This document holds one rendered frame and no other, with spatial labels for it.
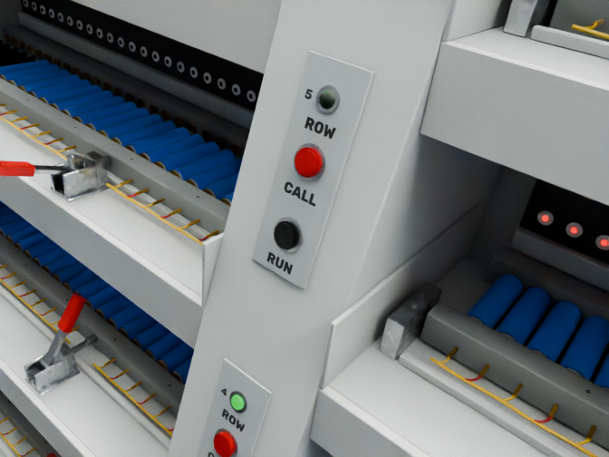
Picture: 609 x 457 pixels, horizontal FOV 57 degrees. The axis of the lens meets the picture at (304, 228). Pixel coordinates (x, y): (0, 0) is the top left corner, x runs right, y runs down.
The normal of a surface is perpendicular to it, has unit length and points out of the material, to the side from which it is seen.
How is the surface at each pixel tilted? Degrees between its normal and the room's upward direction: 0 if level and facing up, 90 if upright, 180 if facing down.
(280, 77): 90
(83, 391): 15
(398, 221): 90
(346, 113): 90
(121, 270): 106
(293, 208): 90
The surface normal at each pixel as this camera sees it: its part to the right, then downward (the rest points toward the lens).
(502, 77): -0.62, 0.36
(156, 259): 0.11, -0.84
